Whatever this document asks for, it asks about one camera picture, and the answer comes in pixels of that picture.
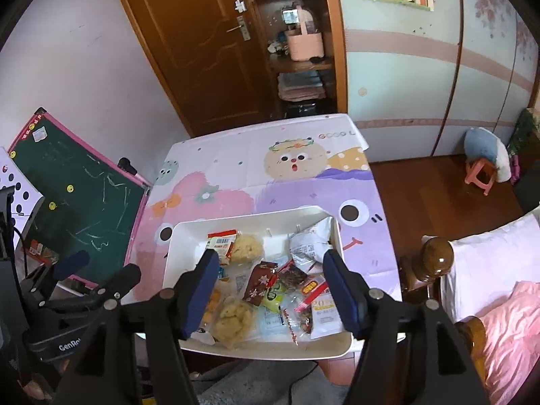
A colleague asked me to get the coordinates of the nut bar pack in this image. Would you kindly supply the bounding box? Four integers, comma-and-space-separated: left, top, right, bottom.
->
278, 262, 307, 289
280, 293, 313, 346

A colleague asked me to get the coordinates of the cartoon printed tablecloth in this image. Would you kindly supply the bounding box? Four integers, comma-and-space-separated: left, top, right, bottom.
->
131, 113, 401, 301

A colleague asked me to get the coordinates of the wooden bedpost knob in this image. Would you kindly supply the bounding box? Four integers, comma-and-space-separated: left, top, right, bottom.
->
420, 237, 454, 281

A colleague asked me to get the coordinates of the pink quilt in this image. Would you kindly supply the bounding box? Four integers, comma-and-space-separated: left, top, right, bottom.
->
481, 281, 539, 404

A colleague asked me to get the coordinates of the orange white snack packet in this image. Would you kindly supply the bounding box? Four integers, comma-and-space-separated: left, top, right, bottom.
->
206, 229, 238, 266

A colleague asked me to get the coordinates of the dark brown snack packet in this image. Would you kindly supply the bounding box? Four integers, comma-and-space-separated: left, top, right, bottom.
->
242, 261, 278, 306

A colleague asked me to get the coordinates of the pastel wardrobe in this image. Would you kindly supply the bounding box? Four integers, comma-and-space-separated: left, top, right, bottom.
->
341, 0, 539, 162

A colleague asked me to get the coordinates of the silver white snack bag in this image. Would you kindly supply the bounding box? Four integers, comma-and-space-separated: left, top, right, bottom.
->
289, 217, 333, 275

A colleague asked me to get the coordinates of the yellow cake pack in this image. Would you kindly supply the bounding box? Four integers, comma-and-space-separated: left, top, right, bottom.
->
210, 296, 259, 348
230, 233, 264, 263

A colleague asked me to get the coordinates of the large clear blue snack bag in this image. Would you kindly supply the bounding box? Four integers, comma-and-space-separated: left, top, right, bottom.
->
236, 261, 288, 340

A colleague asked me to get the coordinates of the white plastic tray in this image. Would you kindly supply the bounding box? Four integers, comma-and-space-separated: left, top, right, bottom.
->
163, 206, 353, 360

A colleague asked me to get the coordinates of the pink plastic stool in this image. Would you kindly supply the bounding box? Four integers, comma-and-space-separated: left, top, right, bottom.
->
464, 158, 497, 196

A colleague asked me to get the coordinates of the orange pastry pack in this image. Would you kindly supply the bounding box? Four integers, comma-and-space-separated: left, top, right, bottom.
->
199, 280, 223, 329

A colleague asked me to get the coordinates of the brown wooden door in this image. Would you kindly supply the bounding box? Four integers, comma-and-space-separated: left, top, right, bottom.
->
120, 0, 279, 137

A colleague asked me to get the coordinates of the beige wafer biscuit pack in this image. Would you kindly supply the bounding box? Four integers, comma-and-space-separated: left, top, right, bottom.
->
309, 284, 344, 340

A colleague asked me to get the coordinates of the white pillow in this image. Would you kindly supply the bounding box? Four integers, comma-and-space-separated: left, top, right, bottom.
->
440, 209, 540, 322

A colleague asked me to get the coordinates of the wooden shelf unit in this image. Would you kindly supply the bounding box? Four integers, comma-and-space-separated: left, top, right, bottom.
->
248, 0, 347, 117

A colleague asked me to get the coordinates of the green chalkboard pink frame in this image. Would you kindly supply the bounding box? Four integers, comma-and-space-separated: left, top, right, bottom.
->
8, 108, 149, 287

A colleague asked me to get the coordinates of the pink basket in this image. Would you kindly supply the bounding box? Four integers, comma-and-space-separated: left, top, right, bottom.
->
282, 5, 325, 62

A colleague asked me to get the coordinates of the folded towels stack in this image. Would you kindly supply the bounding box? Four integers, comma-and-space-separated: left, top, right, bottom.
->
277, 71, 326, 103

